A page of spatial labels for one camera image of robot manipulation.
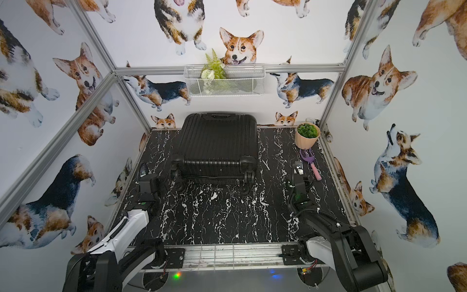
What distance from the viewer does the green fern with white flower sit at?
83 centimetres

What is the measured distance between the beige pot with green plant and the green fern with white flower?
53 centimetres

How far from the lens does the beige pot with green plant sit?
1.05 meters
